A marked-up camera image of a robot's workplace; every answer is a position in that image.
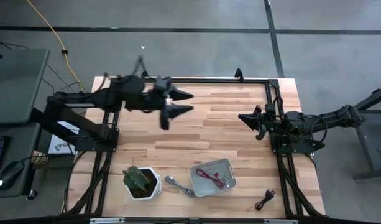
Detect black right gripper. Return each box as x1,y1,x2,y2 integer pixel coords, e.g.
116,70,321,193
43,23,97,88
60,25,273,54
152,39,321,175
238,105,277,141

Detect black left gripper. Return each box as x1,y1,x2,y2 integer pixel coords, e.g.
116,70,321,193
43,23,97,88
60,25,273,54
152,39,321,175
146,77,195,131

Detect red and white USB-C cable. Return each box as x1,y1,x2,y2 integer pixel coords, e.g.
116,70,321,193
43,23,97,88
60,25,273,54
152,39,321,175
195,167,234,190

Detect black-white braided USB-C cable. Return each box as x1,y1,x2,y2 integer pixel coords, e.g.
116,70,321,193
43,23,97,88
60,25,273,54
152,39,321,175
164,175,196,198

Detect light grey plastic bin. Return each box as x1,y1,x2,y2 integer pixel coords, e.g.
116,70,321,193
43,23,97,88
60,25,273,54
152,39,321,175
190,157,237,198

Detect white hexagonal plant pot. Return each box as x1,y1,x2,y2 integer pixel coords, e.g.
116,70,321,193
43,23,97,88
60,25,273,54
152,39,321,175
124,166,162,201

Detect green cactus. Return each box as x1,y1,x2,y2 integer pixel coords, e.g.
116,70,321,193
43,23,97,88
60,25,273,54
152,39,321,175
122,165,150,192

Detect black metal stand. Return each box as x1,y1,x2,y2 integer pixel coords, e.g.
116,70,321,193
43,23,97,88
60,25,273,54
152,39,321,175
353,84,381,181

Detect white printed sign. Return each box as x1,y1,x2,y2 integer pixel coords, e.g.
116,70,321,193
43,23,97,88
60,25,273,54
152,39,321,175
48,120,81,156

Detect yellow-black patterned item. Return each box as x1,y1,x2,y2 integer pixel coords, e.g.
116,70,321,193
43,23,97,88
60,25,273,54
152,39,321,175
31,150,50,166

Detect grey side desk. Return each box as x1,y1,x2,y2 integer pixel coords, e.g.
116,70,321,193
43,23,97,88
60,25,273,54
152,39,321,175
0,123,44,199

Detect dark grey desk panel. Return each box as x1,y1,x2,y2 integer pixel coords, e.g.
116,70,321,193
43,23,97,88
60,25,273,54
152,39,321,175
0,48,50,125

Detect black computer mouse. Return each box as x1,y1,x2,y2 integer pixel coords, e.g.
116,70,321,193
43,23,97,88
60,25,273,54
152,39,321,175
0,161,25,192

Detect black aluminium table frame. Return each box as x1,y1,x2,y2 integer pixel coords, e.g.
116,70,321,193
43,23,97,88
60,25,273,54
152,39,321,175
65,76,326,218

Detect black USB-C cable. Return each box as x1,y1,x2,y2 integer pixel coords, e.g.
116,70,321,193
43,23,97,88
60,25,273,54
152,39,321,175
254,189,277,212

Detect grey metal bracket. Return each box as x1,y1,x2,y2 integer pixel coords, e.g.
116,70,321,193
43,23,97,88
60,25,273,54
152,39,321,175
263,218,299,224
90,217,126,224

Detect thin black floor cables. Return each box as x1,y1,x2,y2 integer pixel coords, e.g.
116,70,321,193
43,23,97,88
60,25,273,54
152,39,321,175
0,39,85,96

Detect yellow extension cord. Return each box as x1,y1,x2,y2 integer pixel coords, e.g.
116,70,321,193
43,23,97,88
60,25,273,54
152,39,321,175
25,0,86,93

